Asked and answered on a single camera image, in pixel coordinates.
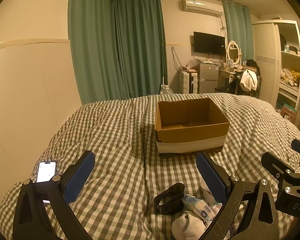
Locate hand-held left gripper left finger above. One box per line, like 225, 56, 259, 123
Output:
12, 150, 95, 240

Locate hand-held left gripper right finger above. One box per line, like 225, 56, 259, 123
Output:
195, 151, 283, 240

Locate blue white tissue packet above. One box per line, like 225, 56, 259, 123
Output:
181, 194, 223, 222

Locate brown cardboard box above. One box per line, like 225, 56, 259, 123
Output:
154, 97, 230, 157

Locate white sock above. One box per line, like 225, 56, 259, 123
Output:
171, 210, 217, 240

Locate smartphone with lit screen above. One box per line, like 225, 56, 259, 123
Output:
36, 161, 58, 205

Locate green white checked blanket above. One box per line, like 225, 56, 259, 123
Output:
0, 92, 300, 240

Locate pile of clothes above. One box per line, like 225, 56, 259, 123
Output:
280, 67, 300, 87

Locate white garment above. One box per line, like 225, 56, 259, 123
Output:
240, 69, 258, 91

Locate dark chair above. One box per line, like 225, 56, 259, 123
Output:
215, 66, 262, 98

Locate white louvred wardrobe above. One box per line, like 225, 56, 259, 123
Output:
251, 19, 300, 125

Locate black bag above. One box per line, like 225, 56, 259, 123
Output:
245, 59, 260, 75

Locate white suitcase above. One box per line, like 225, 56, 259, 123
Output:
179, 70, 199, 94

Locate grey small fridge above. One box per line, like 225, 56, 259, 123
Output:
197, 62, 219, 94

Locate white dressing table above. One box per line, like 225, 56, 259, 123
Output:
217, 64, 245, 93

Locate white oval mirror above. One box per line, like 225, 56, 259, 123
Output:
226, 40, 242, 67

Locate wide green curtain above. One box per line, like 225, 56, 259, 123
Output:
111, 0, 168, 100
68, 0, 120, 105

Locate narrow green curtain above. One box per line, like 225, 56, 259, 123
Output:
221, 0, 255, 63

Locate white air conditioner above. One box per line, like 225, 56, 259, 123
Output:
181, 0, 224, 18

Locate wall cables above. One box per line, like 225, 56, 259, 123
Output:
171, 46, 188, 73

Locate black wall television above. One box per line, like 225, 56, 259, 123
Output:
193, 31, 226, 55

